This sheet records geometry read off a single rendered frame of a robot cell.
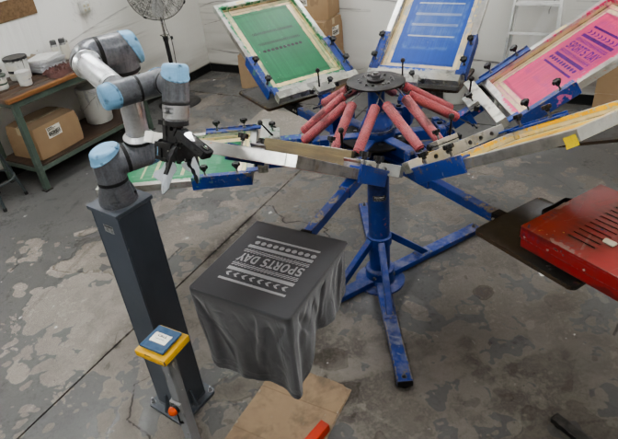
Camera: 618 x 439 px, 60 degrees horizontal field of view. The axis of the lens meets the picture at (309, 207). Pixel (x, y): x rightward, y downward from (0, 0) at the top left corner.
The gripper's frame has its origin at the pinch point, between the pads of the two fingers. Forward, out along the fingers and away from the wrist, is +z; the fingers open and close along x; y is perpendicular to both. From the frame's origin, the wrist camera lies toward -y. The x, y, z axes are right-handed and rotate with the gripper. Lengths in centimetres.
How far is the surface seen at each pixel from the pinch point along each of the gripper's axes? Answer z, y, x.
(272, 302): 46, -13, -32
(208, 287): 47, 14, -30
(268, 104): -1, 90, -190
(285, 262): 40, -5, -53
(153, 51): -19, 380, -388
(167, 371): 67, 11, -3
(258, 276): 43, 0, -42
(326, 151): -1, -10, -75
